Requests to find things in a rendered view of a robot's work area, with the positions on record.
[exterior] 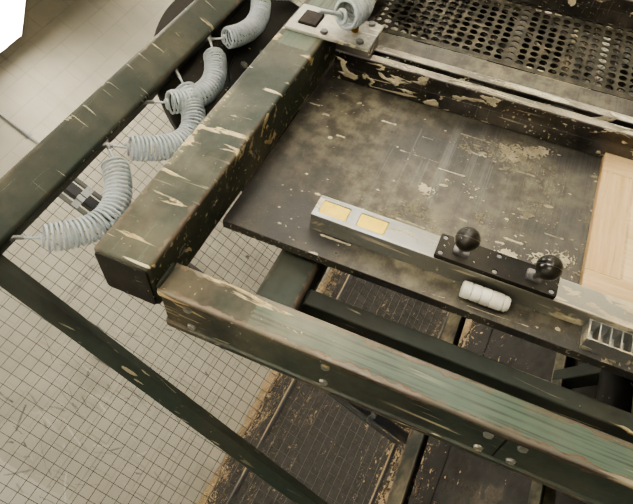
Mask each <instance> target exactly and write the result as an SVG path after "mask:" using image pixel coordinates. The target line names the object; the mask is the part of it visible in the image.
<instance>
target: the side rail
mask: <svg viewBox="0 0 633 504"><path fill-rule="evenodd" d="M157 294H158V296H160V297H162V300H163V303H164V307H165V310H166V313H167V318H166V322H167V324H168V325H169V326H171V327H173V328H176V329H178V330H180V331H183V332H185V333H187V334H190V335H192V336H195V337H197V338H199V339H202V340H204V341H206V342H209V343H211V344H213V345H216V346H218V347H220V348H223V349H225V350H227V351H230V352H232V353H235V354H237V355H239V356H242V357H244V358H246V359H249V360H251V361H253V362H256V363H258V364H260V365H263V366H265V367H267V368H270V369H272V370H275V371H277V372H279V373H282V374H284V375H286V376H289V377H291V378H293V379H296V380H298V381H300V382H303V383H305V384H307V385H310V386H312V387H315V388H317V389H319V390H322V391H324V392H326V393H329V394H331V395H333V396H336V397H338V398H340V399H343V400H345V401H347V402H350V403H352V404H355V405H357V406H359V407H362V408H364V409H366V410H369V411H371V412H373V413H376V414H378V415H380V416H383V417H385V418H387V419H390V420H392V421H395V422H397V423H399V424H402V425H404V426H406V427H409V428H411V429H413V430H416V431H418V432H420V433H423V434H425V435H427V436H430V437H432V438H435V439H437V440H439V441H442V442H444V443H446V444H449V445H451V446H453V447H456V448H458V449H460V450H463V451H465V452H467V453H470V454H472V455H475V456H477V457H479V458H482V459H484V460H486V461H489V462H491V463H493V464H496V465H498V466H500V467H503V468H505V469H507V470H510V471H512V472H515V473H517V474H519V475H522V476H524V477H526V478H529V479H531V480H533V481H536V482H538V483H540V484H543V485H545V486H547V487H550V488H552V489H555V490H557V491H559V492H562V493H564V494H566V495H569V496H571V497H573V498H576V499H578V500H580V501H583V502H585V503H587V504H633V444H632V443H630V442H627V441H625V440H622V439H620V438H617V437H614V436H612V435H609V434H607V433H604V432H602V431H599V430H597V429H594V428H592V427H589V426H587V425H584V424H582V423H579V422H577V421H574V420H572V419H569V418H567V417H564V416H562V415H559V414H557V413H554V412H552V411H549V410H547V409H544V408H542V407H539V406H536V405H534V404H531V403H529V402H526V401H524V400H521V399H519V398H516V397H514V396H511V395H509V394H506V393H504V392H501V391H499V390H496V389H494V388H491V387H489V386H486V385H484V384H481V383H479V382H476V381H474V380H471V379H469V378H466V377H464V376H461V375H458V374H456V373H453V372H451V371H448V370H446V369H443V368H441V367H438V366H436V365H433V364H431V363H428V362H426V361H423V360H421V359H418V358H416V357H413V356H411V355H408V354H406V353H403V352H401V351H398V350H396V349H393V348H391V347H388V346H385V345H383V344H380V343H378V342H375V341H373V340H370V339H368V338H365V337H363V336H360V335H358V334H355V333H353V332H350V331H348V330H345V329H343V328H340V327H338V326H335V325H333V324H330V323H328V322H325V321H323V320H320V319H318V318H315V317H313V316H310V315H307V314H305V313H302V312H300V311H297V310H295V309H292V308H290V307H287V306H285V305H282V304H280V303H277V302H275V301H272V300H270V299H267V298H265V297H262V296H260V295H257V294H255V293H252V292H250V291H247V290H245V289H242V288H240V287H237V286H234V285H232V284H229V283H227V282H224V281H222V280H219V279H217V278H214V277H212V276H209V275H207V274H204V273H202V272H199V271H197V270H194V269H192V268H189V267H187V266H184V265H182V264H179V263H176V266H175V267H174V269H173V270H172V272H171V273H170V274H169V276H168V277H167V278H166V280H165V281H164V282H163V284H162V285H161V287H160V288H157Z"/></svg>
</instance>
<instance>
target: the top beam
mask: <svg viewBox="0 0 633 504"><path fill-rule="evenodd" d="M337 1H338V0H305V1H304V3H303V4H308V5H312V6H316V7H319V8H323V9H326V10H331V11H334V8H335V5H336V3H337ZM303 4H302V5H303ZM302 5H301V6H302ZM301 6H300V7H301ZM300 7H299V9H300ZM299 9H298V10H299ZM298 10H297V11H298ZM297 11H296V12H297ZM296 12H295V13H296ZM295 13H294V14H295ZM294 14H293V16H294ZM293 16H292V17H293ZM292 17H291V18H292ZM291 18H290V19H291ZM290 19H289V20H290ZM289 20H288V21H289ZM288 21H287V23H288ZM287 23H286V24H287ZM286 24H285V25H286ZM285 25H284V26H283V27H282V28H281V30H280V31H279V32H278V33H277V34H276V35H275V37H274V38H273V39H272V40H271V41H270V42H269V44H268V45H267V46H266V47H265V48H264V49H263V51H262V52H261V53H260V54H259V55H258V56H257V58H256V59H255V60H254V61H253V62H252V63H251V65H250V66H249V67H248V68H247V69H246V70H245V72H244V73H243V74H242V75H241V76H240V77H239V79H238V80H237V81H236V82H235V83H234V84H233V86H232V87H231V88H230V89H229V90H228V91H227V93H226V94H225V95H224V96H223V97H222V98H221V100H220V101H219V102H218V103H217V104H216V105H215V107H214V108H213V109H212V110H211V111H210V112H209V114H208V115H207V116H206V117H205V118H204V119H203V121H202V122H201V123H200V124H199V125H198V126H197V128H196V129H195V130H194V131H193V132H192V133H191V135H190V136H189V137H188V138H187V139H186V140H185V142H184V143H183V144H182V145H181V146H180V147H179V149H178V150H177V151H176V152H175V153H174V154H173V156H172V157H171V158H170V159H169V160H168V161H167V163H166V164H165V165H164V166H163V167H162V168H161V170H160V171H159V172H158V173H157V174H156V175H155V177H154V178H153V179H152V180H151V181H150V182H149V184H148V185H147V186H146V187H145V188H144V189H143V191H142V192H141V193H140V194H139V195H138V196H137V198H136V199H135V200H134V201H133V202H132V203H131V205H130V206H129V207H128V208H127V209H126V210H125V212H124V213H123V214H122V215H121V216H120V217H119V219H118V220H117V221H116V222H115V223H114V224H113V226H112V227H111V228H110V229H109V230H108V231H107V233H106V234H105V235H104V236H103V237H102V238H101V240H100V241H99V242H98V243H97V244H96V245H95V247H94V250H95V257H96V259H97V261H98V263H99V266H100V268H101V270H102V272H103V275H104V277H105V279H106V281H107V283H108V285H109V286H111V287H113V288H115V289H118V290H120V291H123V292H125V293H127V294H130V295H132V296H135V297H137V298H139V299H142V300H144V301H147V302H149V303H151V304H154V305H155V304H161V303H162V301H163V300H162V297H160V296H158V294H157V287H156V285H157V284H158V282H159V281H160V279H161V278H162V277H163V275H164V274H165V273H166V271H167V270H168V268H169V267H170V266H171V264H172V263H173V262H175V263H177V262H178V263H179V264H182V265H184V266H188V265H189V263H190V262H191V261H192V259H193V258H194V256H195V255H196V254H197V252H198V251H199V249H200V248H201V247H202V245H203V244H204V242H205V241H206V239H207V238H208V237H209V235H210V234H211V232H212V231H213V230H214V228H215V227H216V225H217V224H218V223H219V221H220V220H221V218H222V217H223V216H224V214H225V213H226V211H227V210H228V208H229V207H230V206H231V204H232V203H233V201H234V200H235V199H236V197H237V196H238V194H239V193H240V192H241V190H242V189H243V187H244V186H245V185H246V183H247V182H248V180H249V179H250V177H251V176H252V175H253V173H254V172H255V170H256V169H257V168H258V166H259V165H260V163H261V162H262V161H263V159H264V158H265V156H266V155H267V154H268V152H269V151H270V149H271V148H272V146H273V145H274V144H275V142H276V141H277V139H278V138H279V137H280V135H281V134H282V132H283V131H284V130H285V128H286V127H287V125H288V124H289V123H290V121H291V120H292V118H293V117H294V115H295V114H296V113H297V111H298V110H299V108H300V107H301V106H302V104H303V103H304V101H305V100H306V99H307V97H308V96H309V94H310V93H311V92H312V90H313V89H314V87H315V86H316V84H317V83H318V82H319V80H320V79H321V77H322V76H323V75H324V73H325V72H326V70H327V69H328V68H329V66H330V65H331V63H332V62H333V61H334V59H335V50H336V43H334V42H330V41H327V40H323V39H320V38H316V37H313V36H309V35H305V34H302V33H298V32H295V31H292V30H288V29H285Z"/></svg>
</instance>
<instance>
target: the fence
mask: <svg viewBox="0 0 633 504"><path fill-rule="evenodd" d="M324 201H327V202H330V203H333V204H336V205H339V206H341V207H344V208H347V209H350V210H351V212H350V213H349V215H348V217H347V219H346V221H342V220H339V219H336V218H333V217H331V216H328V215H325V214H322V213H319V210H320V208H321V207H322V205H323V203H324ZM361 214H364V215H367V216H370V217H373V218H376V219H379V220H381V221H384V222H387V223H389V224H388V227H387V229H386V231H385V233H384V235H381V234H378V233H376V232H373V231H370V230H367V229H364V228H362V227H359V226H356V224H357V222H358V220H359V218H360V216H361ZM310 228H311V229H314V230H316V231H319V232H322V233H325V234H327V235H330V236H333V237H336V238H338V239H341V240H344V241H347V242H349V243H352V244H355V245H358V246H360V247H363V248H366V249H369V250H371V251H374V252H377V253H380V254H382V255H385V256H388V257H391V258H394V259H396V260H399V261H402V262H405V263H407V264H410V265H413V266H416V267H418V268H421V269H424V270H427V271H429V272H432V273H435V274H438V275H440V276H443V277H446V278H449V279H451V280H454V281H457V282H460V283H462V284H463V282H464V280H467V281H470V282H473V284H475V283H476V284H478V285H481V286H483V287H487V288H489V289H492V290H493V291H494V290H495V291H498V292H501V293H503V294H505V296H506V295H507V296H510V298H511V301H512V302H515V303H517V304H520V305H523V306H526V307H528V308H531V309H534V310H537V311H540V312H542V313H545V314H548V315H551V316H553V317H556V318H559V319H562V320H564V321H567V322H570V323H573V324H575V325H578V326H581V327H583V326H584V325H585V324H586V323H587V322H588V320H589V319H593V320H595V321H598V322H601V323H604V324H607V325H609V326H612V327H615V328H618V329H620V330H623V331H626V332H629V333H632V334H633V303H631V302H628V301H625V300H622V299H619V298H616V297H614V296H611V295H608V294H605V293H602V292H599V291H596V290H593V289H591V288H588V287H585V286H582V285H579V284H576V283H573V282H570V281H568V280H565V279H562V278H560V281H559V286H558V291H557V296H556V297H555V299H554V300H552V299H549V298H546V297H543V296H541V295H538V294H535V293H532V292H529V291H527V290H524V289H521V288H518V287H515V286H513V285H510V284H507V283H504V282H501V281H499V280H496V279H493V278H490V277H487V276H485V275H482V274H479V273H476V272H473V271H471V270H468V269H465V268H462V267H459V266H457V265H454V264H451V263H448V262H445V261H443V260H440V259H437V258H434V253H435V250H436V247H437V245H438V242H439V240H440V237H441V236H438V235H435V234H433V233H430V232H427V231H424V230H421V229H418V228H415V227H413V226H410V225H407V224H404V223H401V222H398V221H395V220H392V219H390V218H387V217H384V216H381V215H378V214H375V213H372V212H369V211H367V210H364V209H361V208H358V207H355V206H352V205H349V204H346V203H344V202H341V201H338V200H335V199H332V198H329V197H326V196H323V195H322V196H321V197H320V199H319V201H318V203H317V204H316V206H315V208H314V209H313V211H312V213H311V222H310Z"/></svg>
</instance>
